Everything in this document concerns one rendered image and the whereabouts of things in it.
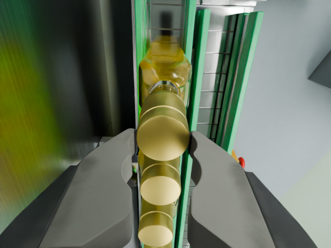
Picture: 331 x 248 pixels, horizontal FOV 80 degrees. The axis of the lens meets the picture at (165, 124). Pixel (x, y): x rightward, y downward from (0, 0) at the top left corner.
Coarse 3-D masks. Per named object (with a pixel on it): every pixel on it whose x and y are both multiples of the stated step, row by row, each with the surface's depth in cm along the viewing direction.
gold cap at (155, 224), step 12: (144, 204) 21; (168, 204) 21; (144, 216) 19; (156, 216) 19; (168, 216) 20; (144, 228) 18; (156, 228) 18; (168, 228) 18; (144, 240) 19; (156, 240) 19; (168, 240) 19
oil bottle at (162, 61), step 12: (156, 48) 29; (168, 48) 30; (180, 48) 31; (144, 60) 21; (156, 60) 21; (168, 60) 21; (180, 60) 21; (144, 72) 19; (156, 72) 19; (168, 72) 19; (180, 72) 19; (144, 84) 19; (180, 84) 19; (144, 96) 20; (180, 96) 20
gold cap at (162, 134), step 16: (160, 96) 14; (176, 96) 15; (144, 112) 13; (160, 112) 12; (176, 112) 12; (144, 128) 12; (160, 128) 12; (176, 128) 12; (144, 144) 12; (160, 144) 12; (176, 144) 12; (160, 160) 13
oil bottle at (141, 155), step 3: (138, 153) 27; (141, 153) 26; (138, 156) 26; (141, 156) 26; (138, 159) 26; (141, 159) 25; (138, 162) 26; (141, 162) 25; (138, 165) 25; (141, 165) 25; (138, 168) 25; (141, 168) 25; (138, 171) 26; (141, 171) 25; (138, 174) 26; (141, 174) 25; (138, 177) 27
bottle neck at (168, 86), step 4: (156, 84) 19; (160, 84) 18; (164, 84) 18; (168, 84) 18; (172, 84) 19; (152, 88) 19; (156, 88) 17; (160, 88) 17; (164, 88) 17; (168, 88) 17; (172, 88) 18; (176, 88) 19; (152, 92) 17; (172, 92) 16; (176, 92) 17
